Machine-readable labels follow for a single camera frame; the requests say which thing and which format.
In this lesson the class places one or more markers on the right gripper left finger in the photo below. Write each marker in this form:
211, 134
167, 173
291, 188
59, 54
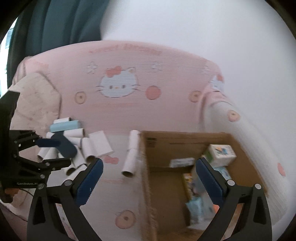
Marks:
44, 222

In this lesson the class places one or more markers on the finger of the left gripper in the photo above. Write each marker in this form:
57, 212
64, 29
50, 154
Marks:
54, 164
47, 143

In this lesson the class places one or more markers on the light blue calligraphy box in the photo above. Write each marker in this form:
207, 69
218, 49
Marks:
224, 172

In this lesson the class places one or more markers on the white flat box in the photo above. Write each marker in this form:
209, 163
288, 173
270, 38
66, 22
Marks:
100, 143

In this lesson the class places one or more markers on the orange white box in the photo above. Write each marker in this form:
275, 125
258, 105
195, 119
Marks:
215, 208

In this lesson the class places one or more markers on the pink cartoon bed sheet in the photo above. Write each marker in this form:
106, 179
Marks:
117, 87

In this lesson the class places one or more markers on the white paper roll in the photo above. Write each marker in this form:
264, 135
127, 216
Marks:
134, 139
76, 133
62, 120
131, 164
73, 175
88, 150

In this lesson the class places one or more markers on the white shipping label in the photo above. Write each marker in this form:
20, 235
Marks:
184, 162

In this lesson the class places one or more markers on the beige floral pillow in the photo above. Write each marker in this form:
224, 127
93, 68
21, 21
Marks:
38, 104

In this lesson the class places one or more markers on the brown cardboard box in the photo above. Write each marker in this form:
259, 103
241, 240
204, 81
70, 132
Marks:
165, 191

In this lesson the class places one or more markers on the white cartoon product box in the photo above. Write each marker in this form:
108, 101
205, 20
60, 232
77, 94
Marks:
219, 155

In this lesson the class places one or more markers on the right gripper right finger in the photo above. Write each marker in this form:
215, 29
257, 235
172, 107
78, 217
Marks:
254, 222

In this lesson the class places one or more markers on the light blue paper box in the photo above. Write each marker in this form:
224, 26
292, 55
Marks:
64, 126

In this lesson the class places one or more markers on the baby wipes pack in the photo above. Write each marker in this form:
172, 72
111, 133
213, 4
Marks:
200, 206

